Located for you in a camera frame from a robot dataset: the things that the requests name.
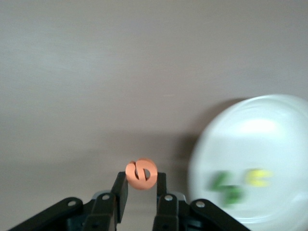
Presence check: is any beige plate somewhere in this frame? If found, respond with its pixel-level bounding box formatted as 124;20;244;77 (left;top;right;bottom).
189;94;308;231

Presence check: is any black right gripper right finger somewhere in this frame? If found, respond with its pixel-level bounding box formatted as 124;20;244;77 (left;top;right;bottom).
153;172;251;231

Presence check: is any green foam letter p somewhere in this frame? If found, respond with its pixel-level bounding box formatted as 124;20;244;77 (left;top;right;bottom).
208;170;233;192

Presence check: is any yellow foam letter u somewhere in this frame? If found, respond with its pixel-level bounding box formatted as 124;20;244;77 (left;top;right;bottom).
244;168;274;188

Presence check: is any orange foam letter e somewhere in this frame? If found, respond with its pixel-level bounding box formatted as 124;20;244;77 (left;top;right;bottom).
125;157;158;191

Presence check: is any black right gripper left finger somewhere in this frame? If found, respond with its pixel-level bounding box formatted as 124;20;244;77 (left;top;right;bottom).
7;171;129;231

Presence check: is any green foam letter l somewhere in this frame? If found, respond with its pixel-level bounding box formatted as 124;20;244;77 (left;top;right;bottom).
222;185;244;208

